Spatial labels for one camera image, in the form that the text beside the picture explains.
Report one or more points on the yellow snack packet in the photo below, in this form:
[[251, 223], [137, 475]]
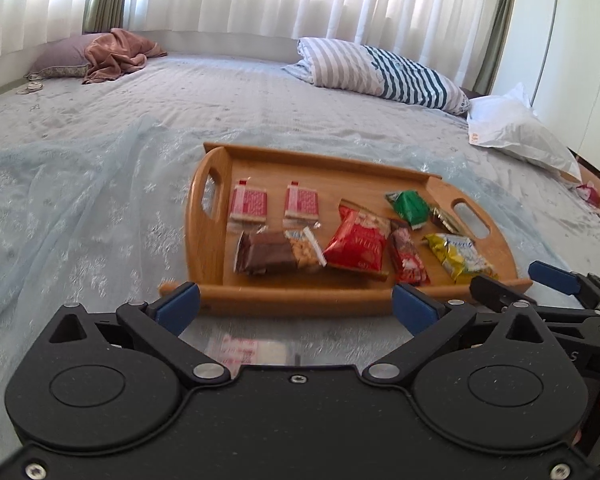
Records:
[[457, 255]]

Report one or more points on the small red snack packet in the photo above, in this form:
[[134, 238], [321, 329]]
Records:
[[409, 257]]

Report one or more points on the clear peanut snack packet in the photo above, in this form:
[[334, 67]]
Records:
[[307, 250]]

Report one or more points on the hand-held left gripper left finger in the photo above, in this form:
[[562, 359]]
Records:
[[177, 307]]

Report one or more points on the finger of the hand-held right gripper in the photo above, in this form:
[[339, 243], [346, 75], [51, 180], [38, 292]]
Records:
[[500, 290], [555, 277]]

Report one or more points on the small white object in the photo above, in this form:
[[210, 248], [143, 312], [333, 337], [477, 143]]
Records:
[[30, 88]]

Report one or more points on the purple pillow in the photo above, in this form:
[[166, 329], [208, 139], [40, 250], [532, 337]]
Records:
[[60, 57]]

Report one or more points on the dark gold snack packet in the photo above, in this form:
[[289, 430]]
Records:
[[444, 220]]

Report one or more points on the white plastic bag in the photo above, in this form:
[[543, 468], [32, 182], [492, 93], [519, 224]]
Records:
[[520, 135]]

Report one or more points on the pink and white snack packet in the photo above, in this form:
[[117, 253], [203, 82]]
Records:
[[249, 202], [245, 350], [301, 202]]

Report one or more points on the bed with grey sheet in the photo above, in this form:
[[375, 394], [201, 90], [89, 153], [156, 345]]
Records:
[[230, 100]]

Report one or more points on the brown chocolate bar packet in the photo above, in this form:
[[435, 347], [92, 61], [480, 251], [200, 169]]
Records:
[[265, 252]]

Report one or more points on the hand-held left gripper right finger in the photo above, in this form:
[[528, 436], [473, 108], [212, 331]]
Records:
[[415, 307]]

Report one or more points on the green snack packet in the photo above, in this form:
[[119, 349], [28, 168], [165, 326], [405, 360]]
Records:
[[410, 207]]

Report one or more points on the small pink object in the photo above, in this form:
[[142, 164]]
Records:
[[589, 194]]

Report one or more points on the large red snack packet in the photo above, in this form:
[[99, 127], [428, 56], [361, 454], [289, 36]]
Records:
[[357, 242]]

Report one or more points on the white sheer curtain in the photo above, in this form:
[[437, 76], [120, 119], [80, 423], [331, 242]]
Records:
[[305, 0], [35, 0]]

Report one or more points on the blue striped pillow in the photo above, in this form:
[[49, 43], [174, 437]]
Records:
[[380, 70]]

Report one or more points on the pink crumpled blanket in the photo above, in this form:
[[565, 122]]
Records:
[[117, 55]]

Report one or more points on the light blue lace cloth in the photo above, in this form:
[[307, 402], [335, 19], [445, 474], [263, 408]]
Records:
[[55, 210]]

